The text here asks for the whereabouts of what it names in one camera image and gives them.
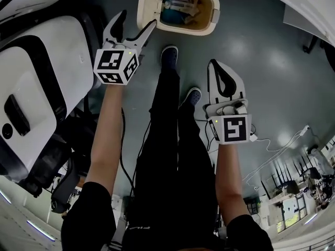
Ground crumpled packet trash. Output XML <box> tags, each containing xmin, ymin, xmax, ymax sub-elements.
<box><xmin>165</xmin><ymin>0</ymin><xmax>201</xmax><ymax>17</ymax></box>

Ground person's black trousers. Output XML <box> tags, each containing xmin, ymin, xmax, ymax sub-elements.
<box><xmin>130</xmin><ymin>66</ymin><xmax>218</xmax><ymax>232</ymax></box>

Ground black cable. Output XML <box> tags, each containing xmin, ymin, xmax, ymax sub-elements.
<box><xmin>119</xmin><ymin>107</ymin><xmax>138</xmax><ymax>197</ymax></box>

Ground beige trash bin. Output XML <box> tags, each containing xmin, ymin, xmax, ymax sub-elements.
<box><xmin>137</xmin><ymin>0</ymin><xmax>221</xmax><ymax>37</ymax></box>

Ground person's right forearm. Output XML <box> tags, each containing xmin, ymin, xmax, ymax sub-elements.
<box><xmin>214</xmin><ymin>141</ymin><xmax>251</xmax><ymax>226</ymax></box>

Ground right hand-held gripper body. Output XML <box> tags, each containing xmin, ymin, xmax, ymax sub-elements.
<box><xmin>203</xmin><ymin>98</ymin><xmax>253</xmax><ymax>145</ymax></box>

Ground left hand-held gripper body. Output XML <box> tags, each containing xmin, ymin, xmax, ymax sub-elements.
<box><xmin>93</xmin><ymin>39</ymin><xmax>145</xmax><ymax>86</ymax></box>

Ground white table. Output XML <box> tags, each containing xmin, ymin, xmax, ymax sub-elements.
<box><xmin>217</xmin><ymin>0</ymin><xmax>335</xmax><ymax>48</ymax></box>

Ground person's left dark blue shoe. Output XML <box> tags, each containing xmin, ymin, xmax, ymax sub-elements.
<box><xmin>160</xmin><ymin>45</ymin><xmax>179</xmax><ymax>70</ymax></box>

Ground blue bag trash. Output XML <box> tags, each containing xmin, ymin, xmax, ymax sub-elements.
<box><xmin>160</xmin><ymin>7</ymin><xmax>188</xmax><ymax>25</ymax></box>

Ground beige trash bin lid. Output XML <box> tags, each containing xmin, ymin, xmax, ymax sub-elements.
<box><xmin>137</xmin><ymin>0</ymin><xmax>161</xmax><ymax>30</ymax></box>

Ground person's black shirt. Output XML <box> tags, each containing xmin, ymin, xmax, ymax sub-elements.
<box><xmin>60</xmin><ymin>181</ymin><xmax>275</xmax><ymax>251</ymax></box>

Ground black table leg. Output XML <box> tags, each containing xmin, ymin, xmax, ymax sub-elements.
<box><xmin>303</xmin><ymin>34</ymin><xmax>319</xmax><ymax>54</ymax></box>

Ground person's left forearm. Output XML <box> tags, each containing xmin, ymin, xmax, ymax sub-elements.
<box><xmin>85</xmin><ymin>83</ymin><xmax>127</xmax><ymax>193</ymax></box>

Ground person's right dark blue shoe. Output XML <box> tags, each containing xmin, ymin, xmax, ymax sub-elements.
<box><xmin>178</xmin><ymin>87</ymin><xmax>203</xmax><ymax>109</ymax></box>

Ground white cable with adapters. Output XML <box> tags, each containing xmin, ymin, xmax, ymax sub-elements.
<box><xmin>241</xmin><ymin>125</ymin><xmax>311</xmax><ymax>191</ymax></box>

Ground large white and black machine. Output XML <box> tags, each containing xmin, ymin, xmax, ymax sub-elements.
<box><xmin>0</xmin><ymin>14</ymin><xmax>95</xmax><ymax>190</ymax></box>

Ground person's dark blue shoe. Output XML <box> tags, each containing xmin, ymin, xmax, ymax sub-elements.
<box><xmin>178</xmin><ymin>87</ymin><xmax>203</xmax><ymax>109</ymax></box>
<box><xmin>160</xmin><ymin>45</ymin><xmax>179</xmax><ymax>70</ymax></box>

